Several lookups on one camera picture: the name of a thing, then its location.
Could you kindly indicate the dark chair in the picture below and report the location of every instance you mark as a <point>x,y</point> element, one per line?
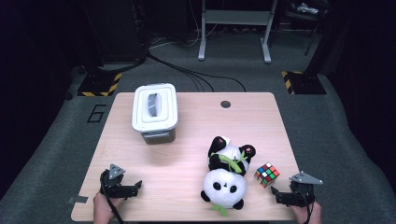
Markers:
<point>306,14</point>

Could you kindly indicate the grey table grommet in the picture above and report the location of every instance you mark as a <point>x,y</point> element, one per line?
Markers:
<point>225,104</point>

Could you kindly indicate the colourful puzzle cube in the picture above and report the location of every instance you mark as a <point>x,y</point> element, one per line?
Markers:
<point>266,174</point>

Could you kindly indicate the white metal stand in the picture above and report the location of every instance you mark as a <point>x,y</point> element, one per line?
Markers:
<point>236,17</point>

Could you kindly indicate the grey tape strip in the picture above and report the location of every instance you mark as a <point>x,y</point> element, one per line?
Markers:
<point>77,199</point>

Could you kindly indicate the grey transparent storage box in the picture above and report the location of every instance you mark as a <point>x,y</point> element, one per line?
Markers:
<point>158,137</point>

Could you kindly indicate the panda plush toy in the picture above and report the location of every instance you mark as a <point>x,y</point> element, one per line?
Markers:
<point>224,185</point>

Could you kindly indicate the white box lid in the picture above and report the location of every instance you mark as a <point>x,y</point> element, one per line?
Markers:
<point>140,115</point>

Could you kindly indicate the black yellow striped base plate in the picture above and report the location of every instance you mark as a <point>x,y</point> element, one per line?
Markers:
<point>99,84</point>
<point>306,84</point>

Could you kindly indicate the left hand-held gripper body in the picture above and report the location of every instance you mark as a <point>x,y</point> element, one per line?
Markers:
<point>113,188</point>

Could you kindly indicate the person's left hand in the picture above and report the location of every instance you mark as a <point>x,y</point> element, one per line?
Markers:
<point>104,208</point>

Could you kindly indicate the person's right hand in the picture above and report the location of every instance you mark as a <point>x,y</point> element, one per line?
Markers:
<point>300,214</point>

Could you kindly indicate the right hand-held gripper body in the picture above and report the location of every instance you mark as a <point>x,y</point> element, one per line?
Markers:
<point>299,194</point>

